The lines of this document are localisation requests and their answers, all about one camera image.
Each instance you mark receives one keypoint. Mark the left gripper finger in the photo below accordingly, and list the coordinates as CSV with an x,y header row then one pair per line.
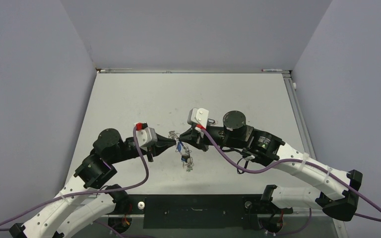
x,y
163,148
164,141

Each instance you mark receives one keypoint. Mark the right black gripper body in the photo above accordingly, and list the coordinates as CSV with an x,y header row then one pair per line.
x,y
218,134

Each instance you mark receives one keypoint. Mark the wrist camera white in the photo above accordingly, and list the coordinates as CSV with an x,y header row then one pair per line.
x,y
145,135
198,116

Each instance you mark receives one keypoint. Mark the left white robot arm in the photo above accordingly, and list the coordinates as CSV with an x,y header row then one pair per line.
x,y
82,199

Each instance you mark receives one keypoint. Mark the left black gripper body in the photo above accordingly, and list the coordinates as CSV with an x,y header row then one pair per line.
x,y
149,152

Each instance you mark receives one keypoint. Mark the aluminium frame rail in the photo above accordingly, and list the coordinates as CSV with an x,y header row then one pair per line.
x,y
304,131
131,70

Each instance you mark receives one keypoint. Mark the aluminium frame rail right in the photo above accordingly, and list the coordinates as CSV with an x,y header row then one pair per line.
x,y
304,131

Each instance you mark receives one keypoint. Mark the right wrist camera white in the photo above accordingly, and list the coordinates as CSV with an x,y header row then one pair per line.
x,y
198,116

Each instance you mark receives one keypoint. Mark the aluminium frame rail back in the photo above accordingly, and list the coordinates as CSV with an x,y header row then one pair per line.
x,y
131,70

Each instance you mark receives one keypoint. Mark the round steel key organizer disc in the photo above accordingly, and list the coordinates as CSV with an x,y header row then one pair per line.
x,y
185,151

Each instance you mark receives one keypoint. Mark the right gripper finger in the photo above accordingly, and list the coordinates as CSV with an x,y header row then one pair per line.
x,y
196,142
192,134

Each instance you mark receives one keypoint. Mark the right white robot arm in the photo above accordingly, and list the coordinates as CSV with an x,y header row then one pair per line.
x,y
262,147

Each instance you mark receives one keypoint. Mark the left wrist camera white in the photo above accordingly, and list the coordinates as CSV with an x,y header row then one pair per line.
x,y
145,135

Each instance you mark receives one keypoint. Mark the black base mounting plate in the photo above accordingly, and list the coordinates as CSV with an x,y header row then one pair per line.
x,y
197,211

